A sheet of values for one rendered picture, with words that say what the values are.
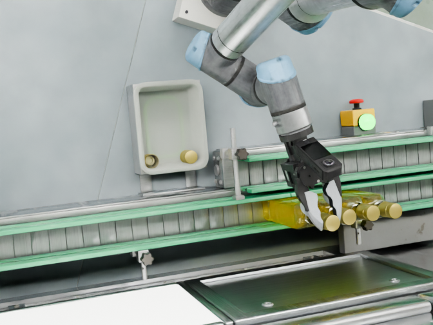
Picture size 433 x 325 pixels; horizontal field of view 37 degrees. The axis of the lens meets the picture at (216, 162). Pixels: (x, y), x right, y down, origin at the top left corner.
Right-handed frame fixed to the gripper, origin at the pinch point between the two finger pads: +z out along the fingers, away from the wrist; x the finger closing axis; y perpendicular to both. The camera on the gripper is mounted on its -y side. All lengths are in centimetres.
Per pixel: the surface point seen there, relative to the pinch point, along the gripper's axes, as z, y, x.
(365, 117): -11.4, 33.4, -34.5
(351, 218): 2.1, 2.3, -6.0
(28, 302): 0, 39, 63
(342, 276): 13.6, 3.7, -0.4
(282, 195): -3.7, 22.0, -0.5
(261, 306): 7.6, -6.6, 21.9
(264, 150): -13.9, 30.6, -3.1
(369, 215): 3.2, 2.3, -10.3
